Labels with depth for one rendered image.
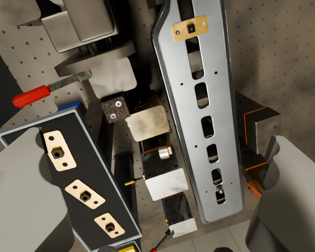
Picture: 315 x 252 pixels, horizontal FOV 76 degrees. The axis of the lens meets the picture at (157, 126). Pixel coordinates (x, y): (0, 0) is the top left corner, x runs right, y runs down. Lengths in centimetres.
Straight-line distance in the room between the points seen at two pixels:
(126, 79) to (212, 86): 25
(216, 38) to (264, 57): 48
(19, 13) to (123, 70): 19
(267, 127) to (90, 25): 54
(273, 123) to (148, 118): 38
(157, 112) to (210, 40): 22
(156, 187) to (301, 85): 86
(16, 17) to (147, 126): 31
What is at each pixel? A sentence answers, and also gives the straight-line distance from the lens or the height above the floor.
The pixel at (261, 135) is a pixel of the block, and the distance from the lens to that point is 68.
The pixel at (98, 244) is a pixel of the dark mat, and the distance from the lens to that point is 61.
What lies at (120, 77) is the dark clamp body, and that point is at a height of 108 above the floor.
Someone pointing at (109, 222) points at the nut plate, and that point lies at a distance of 54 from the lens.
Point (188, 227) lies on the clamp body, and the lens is 78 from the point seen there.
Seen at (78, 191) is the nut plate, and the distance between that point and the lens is 47.
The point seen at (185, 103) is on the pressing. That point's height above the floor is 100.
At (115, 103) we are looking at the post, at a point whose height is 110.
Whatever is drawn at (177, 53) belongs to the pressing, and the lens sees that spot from 52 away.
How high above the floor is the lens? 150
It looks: 62 degrees down
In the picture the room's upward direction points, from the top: 160 degrees clockwise
